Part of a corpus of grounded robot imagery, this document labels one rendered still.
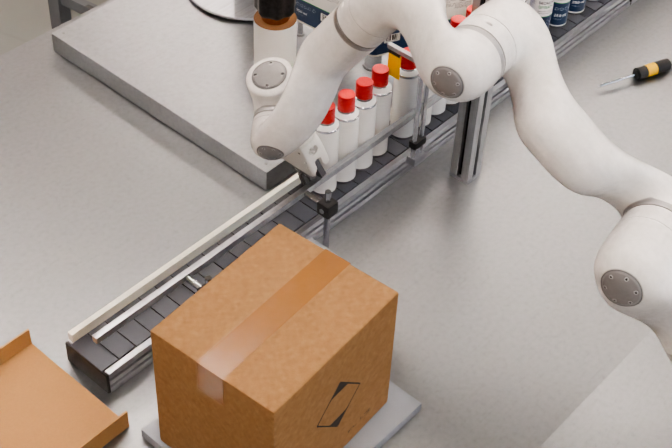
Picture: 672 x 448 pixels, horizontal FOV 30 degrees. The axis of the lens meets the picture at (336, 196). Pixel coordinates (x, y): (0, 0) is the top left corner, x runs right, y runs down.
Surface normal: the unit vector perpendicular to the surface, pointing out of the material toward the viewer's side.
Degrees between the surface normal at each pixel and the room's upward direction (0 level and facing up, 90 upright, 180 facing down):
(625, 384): 0
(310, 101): 65
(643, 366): 0
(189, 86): 0
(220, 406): 90
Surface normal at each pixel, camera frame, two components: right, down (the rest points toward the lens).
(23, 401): 0.04, -0.73
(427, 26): -0.78, -0.26
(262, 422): -0.62, 0.52
